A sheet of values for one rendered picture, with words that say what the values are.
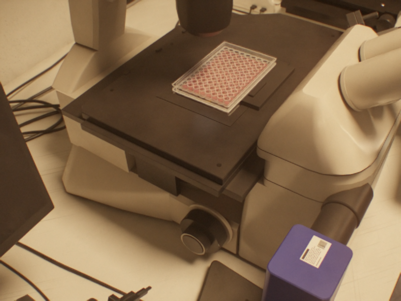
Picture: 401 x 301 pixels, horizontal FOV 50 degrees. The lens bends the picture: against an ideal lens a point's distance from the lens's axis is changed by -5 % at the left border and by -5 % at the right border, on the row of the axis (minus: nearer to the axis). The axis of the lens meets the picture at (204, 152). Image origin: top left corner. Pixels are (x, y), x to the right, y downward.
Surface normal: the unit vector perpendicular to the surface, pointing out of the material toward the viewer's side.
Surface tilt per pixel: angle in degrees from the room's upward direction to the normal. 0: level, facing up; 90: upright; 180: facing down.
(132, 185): 49
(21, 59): 90
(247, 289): 5
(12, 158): 86
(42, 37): 90
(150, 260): 0
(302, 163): 90
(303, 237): 0
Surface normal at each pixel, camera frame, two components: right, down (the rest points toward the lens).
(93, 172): -0.42, -0.04
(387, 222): -0.02, -0.72
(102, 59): 0.83, 0.37
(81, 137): -0.55, 0.59
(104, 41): 0.81, 0.54
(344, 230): 0.53, -0.29
